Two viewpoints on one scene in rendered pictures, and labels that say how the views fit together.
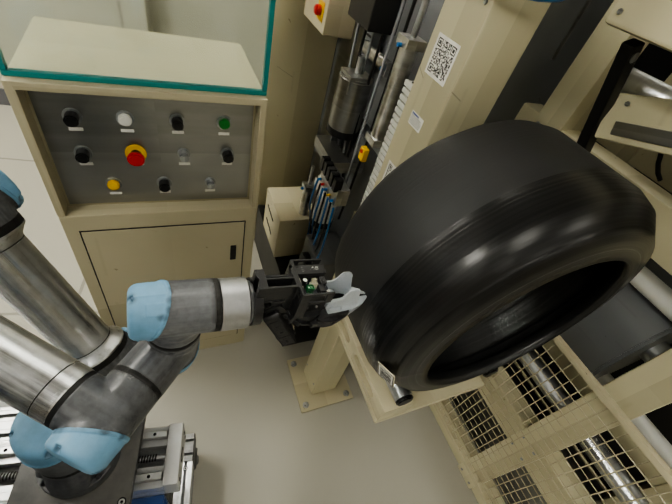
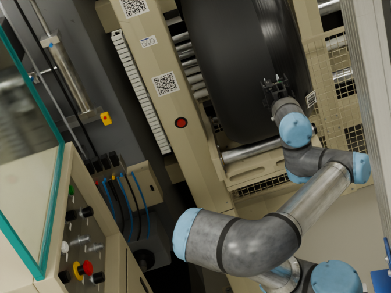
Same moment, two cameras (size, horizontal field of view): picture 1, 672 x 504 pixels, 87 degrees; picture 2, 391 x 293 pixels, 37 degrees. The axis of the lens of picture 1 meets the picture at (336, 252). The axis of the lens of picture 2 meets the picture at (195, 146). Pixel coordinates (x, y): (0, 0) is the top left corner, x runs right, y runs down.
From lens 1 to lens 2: 135 cm
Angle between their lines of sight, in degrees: 40
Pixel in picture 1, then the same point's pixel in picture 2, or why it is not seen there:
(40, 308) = not seen: hidden behind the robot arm
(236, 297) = (290, 100)
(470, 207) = (251, 8)
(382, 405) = (316, 144)
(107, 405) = (341, 152)
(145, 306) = (299, 117)
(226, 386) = not seen: outside the picture
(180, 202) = (106, 285)
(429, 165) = (215, 22)
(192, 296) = (291, 108)
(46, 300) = not seen: hidden behind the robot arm
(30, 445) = (350, 279)
